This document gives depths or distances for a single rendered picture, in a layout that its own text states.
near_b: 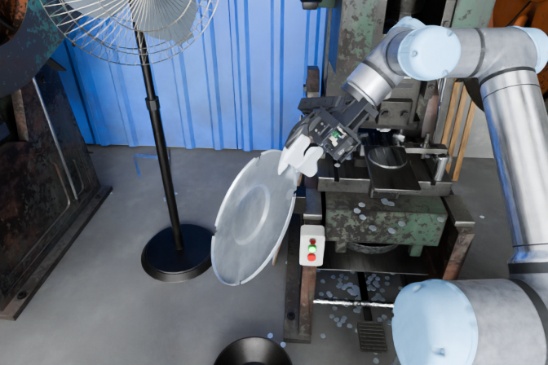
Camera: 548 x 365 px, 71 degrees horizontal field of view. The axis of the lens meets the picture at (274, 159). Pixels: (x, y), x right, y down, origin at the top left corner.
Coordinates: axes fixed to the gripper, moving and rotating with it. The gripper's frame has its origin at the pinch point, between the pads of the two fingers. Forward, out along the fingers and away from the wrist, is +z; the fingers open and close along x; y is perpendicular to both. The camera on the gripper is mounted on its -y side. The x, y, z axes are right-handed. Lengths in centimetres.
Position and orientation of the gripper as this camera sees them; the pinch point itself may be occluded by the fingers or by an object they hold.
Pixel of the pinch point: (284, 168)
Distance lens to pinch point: 75.6
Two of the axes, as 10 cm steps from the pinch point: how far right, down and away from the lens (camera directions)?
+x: 6.6, 4.5, 6.0
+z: -6.6, 7.3, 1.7
